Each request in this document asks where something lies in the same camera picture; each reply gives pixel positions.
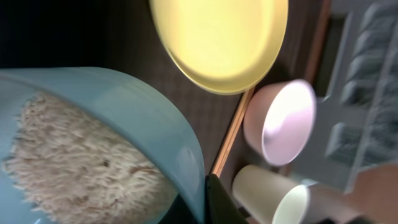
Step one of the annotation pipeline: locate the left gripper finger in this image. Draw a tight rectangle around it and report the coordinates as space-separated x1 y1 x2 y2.
206 174 248 224

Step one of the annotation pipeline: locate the wooden chopsticks pair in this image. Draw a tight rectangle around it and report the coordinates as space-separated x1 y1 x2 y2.
211 87 255 177

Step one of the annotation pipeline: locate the grey dishwasher rack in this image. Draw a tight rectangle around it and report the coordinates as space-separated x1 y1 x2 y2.
290 0 397 192

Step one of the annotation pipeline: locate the yellow plate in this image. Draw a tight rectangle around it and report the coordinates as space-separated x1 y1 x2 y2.
149 0 289 95

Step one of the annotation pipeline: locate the pile of rice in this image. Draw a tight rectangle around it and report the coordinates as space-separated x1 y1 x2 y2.
3 93 177 223

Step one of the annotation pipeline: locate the brown serving tray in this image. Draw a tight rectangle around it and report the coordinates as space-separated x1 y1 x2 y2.
106 0 331 191

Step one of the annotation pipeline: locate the light blue bowl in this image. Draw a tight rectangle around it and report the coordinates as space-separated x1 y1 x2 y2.
1 67 206 223

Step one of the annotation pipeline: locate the pale green cup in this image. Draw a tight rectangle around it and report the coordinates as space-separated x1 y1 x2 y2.
232 165 310 224

